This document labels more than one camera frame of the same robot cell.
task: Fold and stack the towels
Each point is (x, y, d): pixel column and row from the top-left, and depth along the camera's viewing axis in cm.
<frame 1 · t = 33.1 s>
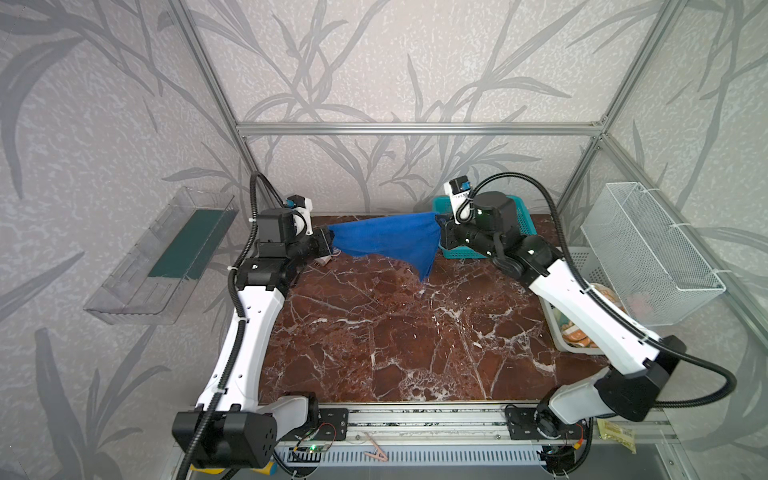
left hand: (337, 224, 73), fingers closed
right hand: (438, 207, 70), fingers closed
blue towel: (412, 238, 77), point 30 cm above the table

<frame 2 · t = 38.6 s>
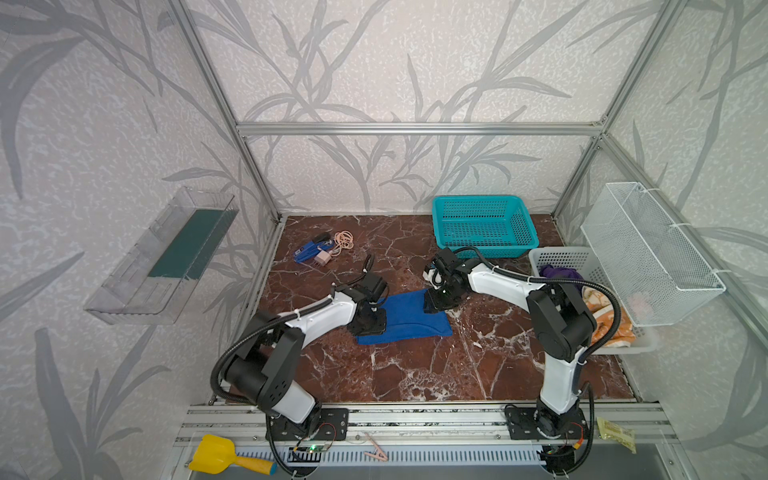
left hand: (384, 320, 89), fingers open
right hand: (429, 298, 93), fingers open
blue towel: (406, 319, 93), on the table
beige rubber bands: (342, 239, 114), on the table

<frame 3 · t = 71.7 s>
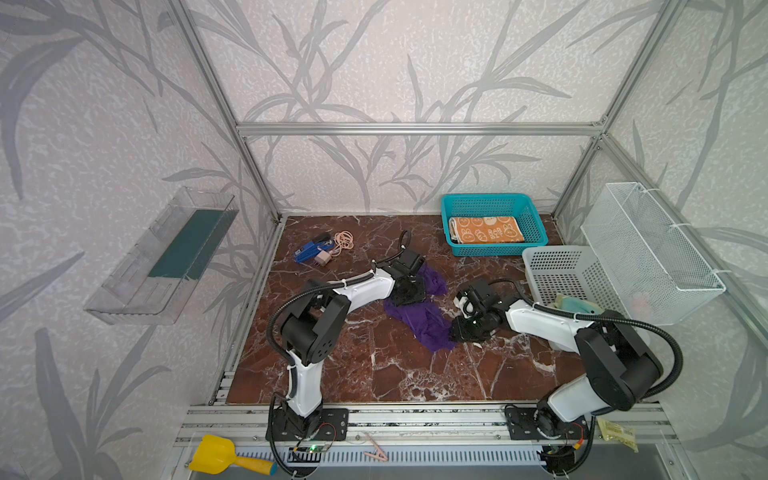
left hand: (427, 289, 93), fingers open
right hand: (452, 328, 89), fingers open
purple cloth: (426, 321, 91), point 3 cm above the table
orange patterned towel: (485, 229, 114), point 3 cm above the table
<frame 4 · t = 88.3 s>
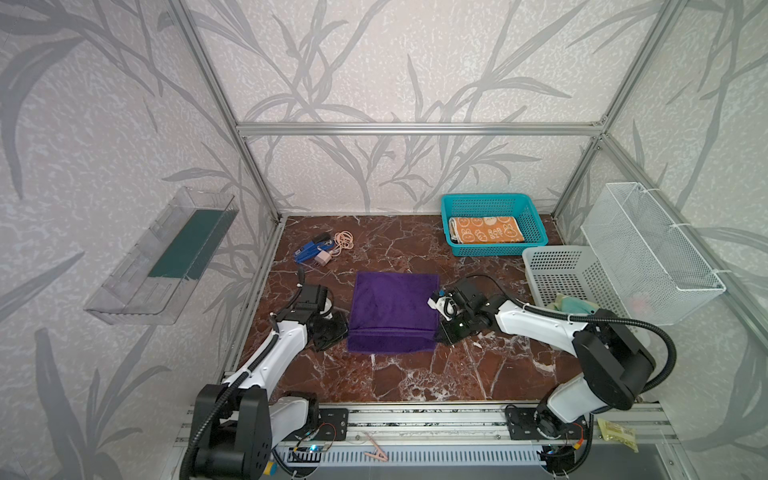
left hand: (351, 321, 86), fingers closed
right hand: (436, 328, 86), fingers closed
